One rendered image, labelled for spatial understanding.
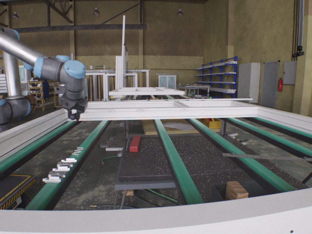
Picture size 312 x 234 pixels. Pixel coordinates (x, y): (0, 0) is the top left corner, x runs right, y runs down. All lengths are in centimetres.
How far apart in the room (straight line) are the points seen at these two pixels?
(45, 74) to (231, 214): 82
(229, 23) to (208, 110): 1225
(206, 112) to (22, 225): 120
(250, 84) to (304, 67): 316
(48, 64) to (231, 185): 89
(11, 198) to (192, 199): 143
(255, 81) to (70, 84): 981
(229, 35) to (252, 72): 390
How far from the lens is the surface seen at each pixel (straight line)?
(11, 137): 84
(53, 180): 53
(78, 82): 87
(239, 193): 75
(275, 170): 132
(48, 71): 88
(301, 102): 790
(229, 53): 1305
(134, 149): 142
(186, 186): 47
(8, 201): 166
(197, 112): 130
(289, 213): 33
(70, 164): 60
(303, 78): 787
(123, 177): 109
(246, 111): 147
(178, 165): 57
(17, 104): 180
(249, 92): 1017
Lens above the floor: 111
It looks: 11 degrees down
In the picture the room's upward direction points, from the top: straight up
